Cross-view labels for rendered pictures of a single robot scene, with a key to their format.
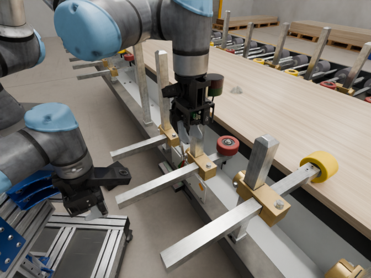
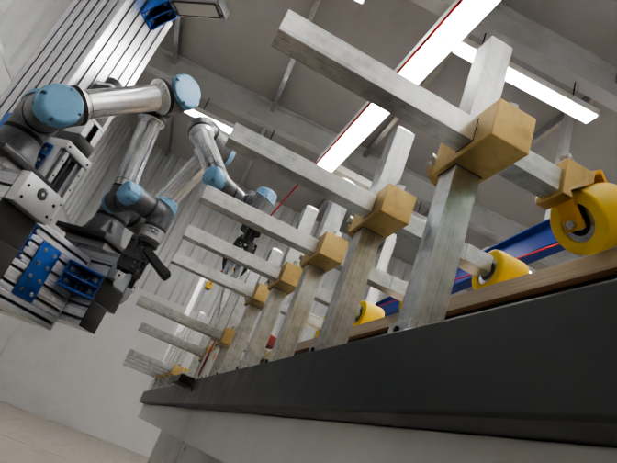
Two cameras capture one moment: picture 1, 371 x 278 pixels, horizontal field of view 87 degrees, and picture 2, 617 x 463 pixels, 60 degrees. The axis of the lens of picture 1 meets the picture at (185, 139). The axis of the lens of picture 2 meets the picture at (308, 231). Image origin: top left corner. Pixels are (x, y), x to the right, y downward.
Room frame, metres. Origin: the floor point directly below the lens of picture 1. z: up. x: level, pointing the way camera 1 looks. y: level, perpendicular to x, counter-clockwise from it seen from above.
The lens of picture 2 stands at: (-1.10, -0.71, 0.55)
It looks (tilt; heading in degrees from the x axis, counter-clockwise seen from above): 24 degrees up; 18
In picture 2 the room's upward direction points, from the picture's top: 21 degrees clockwise
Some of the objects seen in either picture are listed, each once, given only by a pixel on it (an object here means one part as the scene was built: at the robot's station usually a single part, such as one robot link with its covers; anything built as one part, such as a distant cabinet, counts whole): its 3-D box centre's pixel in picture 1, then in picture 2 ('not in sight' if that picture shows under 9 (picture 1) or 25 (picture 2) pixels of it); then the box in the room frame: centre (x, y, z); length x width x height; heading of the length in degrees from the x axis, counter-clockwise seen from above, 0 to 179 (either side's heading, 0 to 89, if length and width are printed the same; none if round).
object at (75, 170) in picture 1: (73, 162); (151, 235); (0.31, 0.25, 1.05); 0.08 x 0.08 x 0.05
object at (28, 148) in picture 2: not in sight; (15, 147); (0.00, 0.59, 1.09); 0.15 x 0.15 x 0.10
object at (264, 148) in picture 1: (245, 205); (247, 322); (0.31, -0.17, 0.87); 0.04 x 0.04 x 0.48; 31
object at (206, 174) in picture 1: (200, 161); (228, 340); (0.51, -0.05, 0.85); 0.14 x 0.06 x 0.05; 31
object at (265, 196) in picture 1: (258, 194); (258, 298); (0.30, -0.18, 0.95); 0.14 x 0.06 x 0.05; 31
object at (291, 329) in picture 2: not in sight; (310, 277); (-0.12, -0.42, 0.90); 0.04 x 0.04 x 0.48; 31
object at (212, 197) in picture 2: not in sight; (318, 248); (-0.16, -0.43, 0.95); 0.50 x 0.04 x 0.04; 121
